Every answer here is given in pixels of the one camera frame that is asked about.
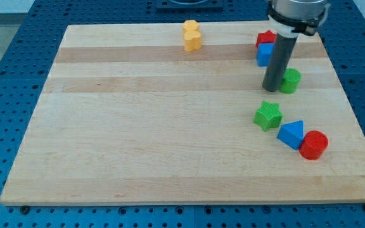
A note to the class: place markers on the blue triangle block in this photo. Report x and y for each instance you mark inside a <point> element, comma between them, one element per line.
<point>292,134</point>

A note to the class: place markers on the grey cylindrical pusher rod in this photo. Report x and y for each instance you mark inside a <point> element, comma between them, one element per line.
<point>281,53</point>

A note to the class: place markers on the green cylinder block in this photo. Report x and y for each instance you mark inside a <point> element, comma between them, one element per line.
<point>290,81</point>

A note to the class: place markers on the green star block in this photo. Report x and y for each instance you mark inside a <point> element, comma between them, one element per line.
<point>268,116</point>

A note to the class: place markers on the wooden board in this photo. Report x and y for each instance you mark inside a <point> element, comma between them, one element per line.
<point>128,117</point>

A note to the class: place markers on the blue cube block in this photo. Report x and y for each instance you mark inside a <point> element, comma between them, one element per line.
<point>264,53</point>

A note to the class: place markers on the red star block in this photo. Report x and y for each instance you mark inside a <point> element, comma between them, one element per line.
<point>265,37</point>

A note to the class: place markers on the yellow heart block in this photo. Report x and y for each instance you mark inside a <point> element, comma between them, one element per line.
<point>192,40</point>

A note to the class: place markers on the yellow hexagon block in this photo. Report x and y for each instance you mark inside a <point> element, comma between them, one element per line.
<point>189,25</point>

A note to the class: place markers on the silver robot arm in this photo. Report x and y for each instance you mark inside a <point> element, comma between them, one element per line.
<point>290,18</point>

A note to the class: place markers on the red cylinder block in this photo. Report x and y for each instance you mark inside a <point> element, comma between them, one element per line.
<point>313,145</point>

